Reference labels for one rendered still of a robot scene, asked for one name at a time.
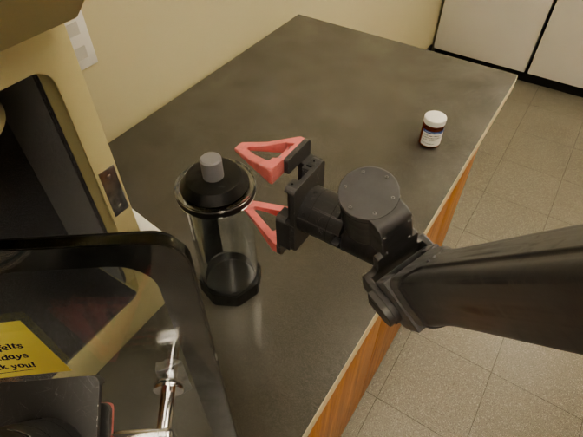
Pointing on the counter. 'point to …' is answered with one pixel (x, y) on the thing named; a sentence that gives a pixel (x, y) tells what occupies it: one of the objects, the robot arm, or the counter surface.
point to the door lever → (167, 390)
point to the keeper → (113, 188)
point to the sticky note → (25, 353)
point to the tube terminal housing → (69, 112)
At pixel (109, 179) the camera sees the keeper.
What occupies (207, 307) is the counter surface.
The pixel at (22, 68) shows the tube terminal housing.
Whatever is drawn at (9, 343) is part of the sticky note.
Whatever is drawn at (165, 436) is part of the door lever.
